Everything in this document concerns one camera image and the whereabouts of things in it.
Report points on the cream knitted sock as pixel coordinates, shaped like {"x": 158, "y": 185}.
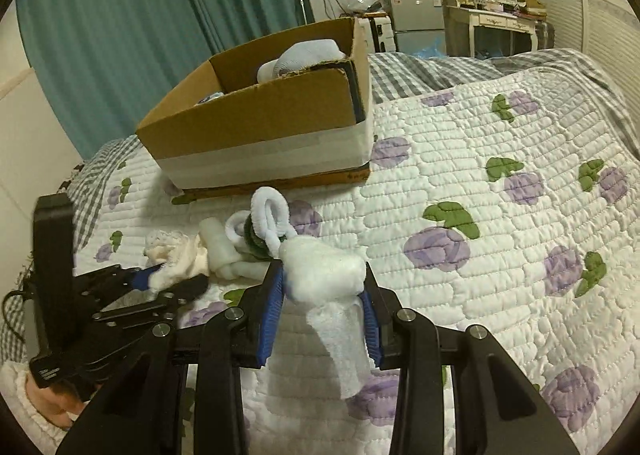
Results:
{"x": 177, "y": 255}

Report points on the small blue white sock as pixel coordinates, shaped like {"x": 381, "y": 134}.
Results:
{"x": 212, "y": 97}

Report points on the floral quilted bedspread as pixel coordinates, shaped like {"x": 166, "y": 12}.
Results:
{"x": 475, "y": 185}

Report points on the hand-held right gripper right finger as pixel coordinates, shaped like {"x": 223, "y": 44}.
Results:
{"x": 373, "y": 330}

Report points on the white fluffy looped sock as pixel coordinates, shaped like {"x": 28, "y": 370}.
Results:
{"x": 270, "y": 207}

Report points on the person's left hand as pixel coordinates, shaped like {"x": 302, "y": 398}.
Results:
{"x": 50, "y": 400}

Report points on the white small appliance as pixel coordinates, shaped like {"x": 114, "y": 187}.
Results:
{"x": 382, "y": 35}

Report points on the dark green sock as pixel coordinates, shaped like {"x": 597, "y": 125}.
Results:
{"x": 252, "y": 237}

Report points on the light blue sock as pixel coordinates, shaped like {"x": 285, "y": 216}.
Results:
{"x": 305, "y": 57}

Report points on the blue plastic bag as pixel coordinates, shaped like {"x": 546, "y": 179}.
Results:
{"x": 430, "y": 47}

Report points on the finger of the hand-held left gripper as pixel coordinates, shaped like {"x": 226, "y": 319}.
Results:
{"x": 170, "y": 296}
{"x": 144, "y": 279}

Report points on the white wardrobe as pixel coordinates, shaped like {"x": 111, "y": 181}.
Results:
{"x": 590, "y": 10}

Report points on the cream dressing table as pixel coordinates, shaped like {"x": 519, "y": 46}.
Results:
{"x": 492, "y": 20}

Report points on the cardboard box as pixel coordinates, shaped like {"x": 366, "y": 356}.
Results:
{"x": 260, "y": 135}

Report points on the white rolled sock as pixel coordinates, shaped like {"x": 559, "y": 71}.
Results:
{"x": 222, "y": 247}

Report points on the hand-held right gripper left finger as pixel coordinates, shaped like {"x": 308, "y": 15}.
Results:
{"x": 271, "y": 307}

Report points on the person's left forearm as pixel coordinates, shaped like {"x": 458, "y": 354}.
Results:
{"x": 22, "y": 415}

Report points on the silver mini fridge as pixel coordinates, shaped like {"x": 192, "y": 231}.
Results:
{"x": 412, "y": 10}

